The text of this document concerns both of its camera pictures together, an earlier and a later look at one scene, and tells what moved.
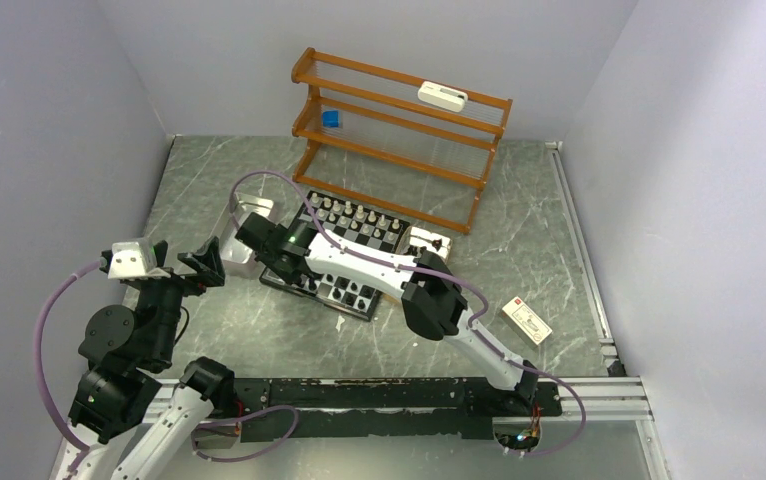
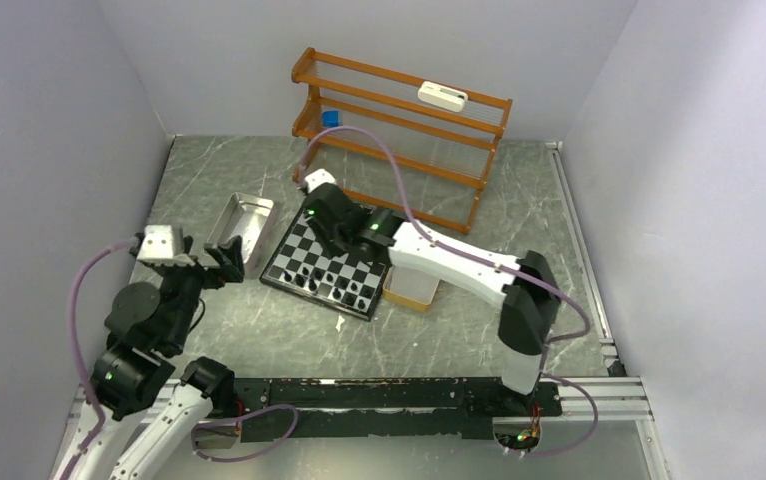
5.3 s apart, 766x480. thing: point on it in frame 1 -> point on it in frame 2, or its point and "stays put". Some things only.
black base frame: x=395 y=408 stays put
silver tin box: x=235 y=258 stays put
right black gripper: x=292 y=278 -> x=330 y=248
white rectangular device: x=443 y=96 stays put
